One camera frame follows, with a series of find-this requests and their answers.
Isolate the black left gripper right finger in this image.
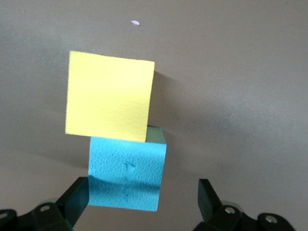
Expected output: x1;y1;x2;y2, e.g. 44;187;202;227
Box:
193;178;296;231

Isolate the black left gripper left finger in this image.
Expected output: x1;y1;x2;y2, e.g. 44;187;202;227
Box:
0;176;90;231

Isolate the light blue dented foam cube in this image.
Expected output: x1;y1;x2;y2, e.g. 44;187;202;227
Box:
87;126;167;213

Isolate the yellow foam cube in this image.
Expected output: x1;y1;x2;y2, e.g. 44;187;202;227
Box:
64;50;155;143

